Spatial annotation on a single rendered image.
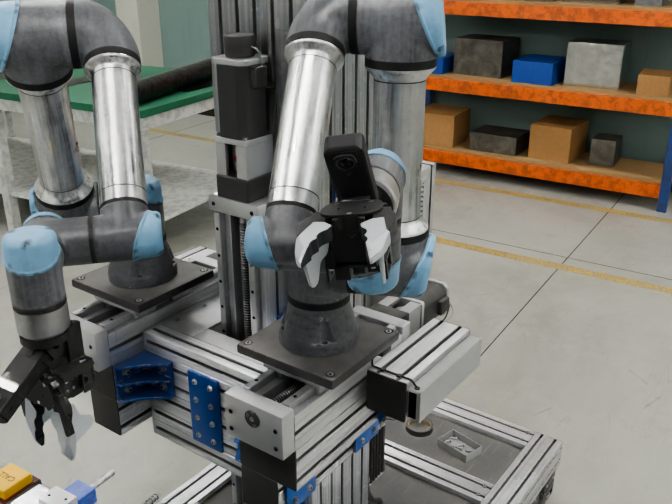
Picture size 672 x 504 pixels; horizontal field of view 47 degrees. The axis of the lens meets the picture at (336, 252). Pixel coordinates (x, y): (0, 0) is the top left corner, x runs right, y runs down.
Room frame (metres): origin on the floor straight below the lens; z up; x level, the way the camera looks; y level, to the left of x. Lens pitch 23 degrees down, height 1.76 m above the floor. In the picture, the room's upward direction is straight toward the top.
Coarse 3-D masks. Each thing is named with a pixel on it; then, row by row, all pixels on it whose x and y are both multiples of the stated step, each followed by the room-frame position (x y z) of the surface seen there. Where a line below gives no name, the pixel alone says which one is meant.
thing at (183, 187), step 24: (144, 72) 5.01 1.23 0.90; (168, 72) 4.32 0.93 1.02; (192, 72) 4.49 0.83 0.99; (0, 96) 4.36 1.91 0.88; (72, 96) 4.24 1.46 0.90; (144, 96) 4.01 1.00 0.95; (168, 96) 4.24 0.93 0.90; (192, 96) 4.25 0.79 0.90; (0, 120) 4.49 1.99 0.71; (144, 120) 3.92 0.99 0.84; (168, 120) 4.08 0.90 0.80; (0, 144) 4.47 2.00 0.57; (24, 144) 5.63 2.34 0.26; (144, 144) 3.95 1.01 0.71; (0, 168) 4.48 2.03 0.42; (24, 168) 5.00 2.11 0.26; (96, 168) 5.00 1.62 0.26; (144, 168) 3.93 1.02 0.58; (168, 168) 5.00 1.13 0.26; (192, 168) 5.00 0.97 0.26; (0, 192) 4.52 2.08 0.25; (24, 192) 4.49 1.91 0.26; (168, 192) 4.49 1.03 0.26; (192, 192) 4.49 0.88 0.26; (168, 216) 4.07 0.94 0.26
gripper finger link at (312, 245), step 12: (312, 228) 0.77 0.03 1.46; (324, 228) 0.77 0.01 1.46; (300, 240) 0.74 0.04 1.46; (312, 240) 0.74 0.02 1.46; (324, 240) 0.76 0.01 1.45; (300, 252) 0.72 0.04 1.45; (312, 252) 0.73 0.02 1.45; (324, 252) 0.78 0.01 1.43; (300, 264) 0.70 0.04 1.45; (312, 264) 0.75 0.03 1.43; (312, 276) 0.75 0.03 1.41
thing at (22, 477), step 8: (8, 464) 1.16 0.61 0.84; (0, 472) 1.14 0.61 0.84; (8, 472) 1.14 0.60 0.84; (16, 472) 1.14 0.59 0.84; (24, 472) 1.14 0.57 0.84; (0, 480) 1.12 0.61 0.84; (8, 480) 1.12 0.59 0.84; (16, 480) 1.12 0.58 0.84; (24, 480) 1.12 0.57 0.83; (32, 480) 1.14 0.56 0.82; (0, 488) 1.10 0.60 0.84; (8, 488) 1.10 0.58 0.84; (16, 488) 1.11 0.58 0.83; (0, 496) 1.09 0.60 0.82; (8, 496) 1.09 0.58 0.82
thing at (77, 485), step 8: (112, 472) 1.07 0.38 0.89; (96, 480) 1.04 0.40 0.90; (104, 480) 1.05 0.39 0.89; (56, 488) 1.00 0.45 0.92; (72, 488) 1.02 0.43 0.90; (80, 488) 1.02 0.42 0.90; (88, 488) 1.02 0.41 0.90; (40, 496) 0.98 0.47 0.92; (48, 496) 0.98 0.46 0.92; (56, 496) 0.98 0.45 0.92; (64, 496) 0.98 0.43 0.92; (72, 496) 0.98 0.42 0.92; (80, 496) 1.00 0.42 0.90; (88, 496) 1.00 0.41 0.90; (96, 496) 1.02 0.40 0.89
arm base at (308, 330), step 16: (288, 304) 1.27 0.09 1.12; (304, 304) 1.23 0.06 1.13; (320, 304) 1.23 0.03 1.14; (336, 304) 1.24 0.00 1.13; (288, 320) 1.25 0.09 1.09; (304, 320) 1.23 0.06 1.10; (320, 320) 1.22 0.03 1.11; (336, 320) 1.23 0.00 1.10; (352, 320) 1.26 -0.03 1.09; (288, 336) 1.24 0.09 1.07; (304, 336) 1.22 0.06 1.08; (320, 336) 1.22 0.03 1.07; (336, 336) 1.22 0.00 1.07; (352, 336) 1.24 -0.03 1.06; (304, 352) 1.21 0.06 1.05; (320, 352) 1.21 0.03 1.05; (336, 352) 1.22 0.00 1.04
